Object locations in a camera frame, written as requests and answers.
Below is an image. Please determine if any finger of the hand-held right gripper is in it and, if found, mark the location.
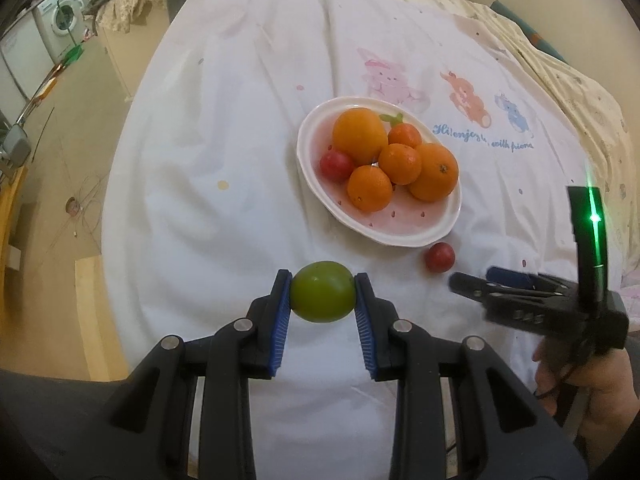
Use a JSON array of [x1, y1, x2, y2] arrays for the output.
[[486, 266, 571, 295], [448, 272, 577, 332]]

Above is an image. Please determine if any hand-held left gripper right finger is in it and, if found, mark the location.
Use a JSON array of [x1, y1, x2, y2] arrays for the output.
[[354, 272, 586, 480]]

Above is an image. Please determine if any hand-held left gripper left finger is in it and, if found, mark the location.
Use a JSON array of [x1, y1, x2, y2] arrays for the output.
[[107, 269, 293, 480]]

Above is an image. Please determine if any green round fruit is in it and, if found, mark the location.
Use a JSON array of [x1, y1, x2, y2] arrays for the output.
[[290, 260, 357, 324]]

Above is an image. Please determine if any red cherry tomato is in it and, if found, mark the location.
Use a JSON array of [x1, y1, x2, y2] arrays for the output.
[[425, 242, 456, 275], [319, 149, 356, 184]]

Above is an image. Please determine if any pink strawberry-pattern plate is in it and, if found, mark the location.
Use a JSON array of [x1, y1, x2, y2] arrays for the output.
[[296, 96, 462, 249]]

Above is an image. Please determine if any large deep orange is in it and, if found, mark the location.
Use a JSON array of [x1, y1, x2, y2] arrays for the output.
[[406, 142, 460, 203]]

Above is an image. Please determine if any medium orange tangerine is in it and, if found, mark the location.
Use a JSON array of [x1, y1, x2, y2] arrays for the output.
[[378, 143, 423, 186], [347, 164, 394, 213]]

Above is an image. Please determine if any small reddish tangerine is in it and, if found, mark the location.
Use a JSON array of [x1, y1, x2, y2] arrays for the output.
[[387, 123, 424, 150]]

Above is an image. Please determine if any large pale orange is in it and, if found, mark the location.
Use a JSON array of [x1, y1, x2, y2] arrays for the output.
[[332, 107, 390, 166]]

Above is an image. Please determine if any person's right hand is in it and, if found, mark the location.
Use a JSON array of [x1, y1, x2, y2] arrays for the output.
[[532, 345, 640, 437]]

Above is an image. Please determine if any white printed blanket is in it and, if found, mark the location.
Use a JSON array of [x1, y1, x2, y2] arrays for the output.
[[100, 0, 626, 480]]

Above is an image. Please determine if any teal pillow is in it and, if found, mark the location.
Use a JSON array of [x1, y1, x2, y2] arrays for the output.
[[490, 0, 571, 66]]

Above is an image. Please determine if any yellow wooden furniture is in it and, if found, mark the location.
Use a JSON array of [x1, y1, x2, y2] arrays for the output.
[[0, 165, 28, 286]]

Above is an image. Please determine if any grey metal box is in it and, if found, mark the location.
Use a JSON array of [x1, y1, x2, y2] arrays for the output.
[[0, 124, 32, 166]]

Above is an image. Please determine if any floral cloth pile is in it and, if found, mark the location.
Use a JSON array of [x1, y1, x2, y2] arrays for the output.
[[92, 0, 168, 35]]

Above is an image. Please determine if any white cabinet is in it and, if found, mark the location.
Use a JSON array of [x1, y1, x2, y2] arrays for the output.
[[0, 22, 53, 111]]

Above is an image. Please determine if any white washing machine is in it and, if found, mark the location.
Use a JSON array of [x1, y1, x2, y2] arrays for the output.
[[32, 0, 87, 58]]

